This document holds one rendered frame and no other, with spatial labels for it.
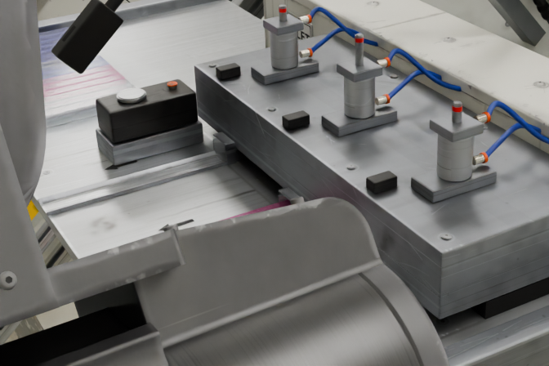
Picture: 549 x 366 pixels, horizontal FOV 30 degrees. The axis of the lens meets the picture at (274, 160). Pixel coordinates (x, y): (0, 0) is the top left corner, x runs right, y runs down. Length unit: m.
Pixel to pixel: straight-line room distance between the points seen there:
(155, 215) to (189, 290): 0.56
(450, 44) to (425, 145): 0.14
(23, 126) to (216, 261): 0.05
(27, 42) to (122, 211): 0.59
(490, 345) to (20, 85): 0.45
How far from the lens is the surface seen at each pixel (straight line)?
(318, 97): 0.78
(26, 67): 0.18
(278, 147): 0.74
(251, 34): 1.08
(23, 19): 0.19
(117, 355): 0.19
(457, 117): 0.64
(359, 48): 0.72
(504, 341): 0.61
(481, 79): 0.77
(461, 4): 0.95
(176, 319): 0.20
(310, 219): 0.22
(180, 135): 0.85
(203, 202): 0.77
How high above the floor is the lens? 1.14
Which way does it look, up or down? level
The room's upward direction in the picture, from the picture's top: 38 degrees clockwise
